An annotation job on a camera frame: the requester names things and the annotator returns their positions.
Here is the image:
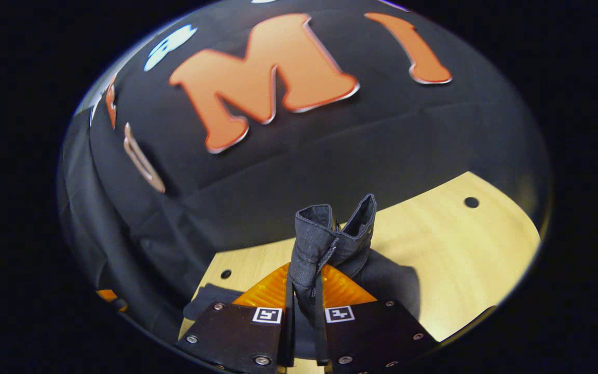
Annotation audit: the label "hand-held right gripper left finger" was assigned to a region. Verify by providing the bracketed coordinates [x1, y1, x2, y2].
[176, 262, 297, 374]

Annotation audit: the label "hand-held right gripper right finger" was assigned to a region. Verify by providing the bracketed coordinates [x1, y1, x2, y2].
[313, 262, 440, 374]

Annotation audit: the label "dark grey jeans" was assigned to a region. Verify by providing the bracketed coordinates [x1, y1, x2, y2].
[182, 194, 422, 362]

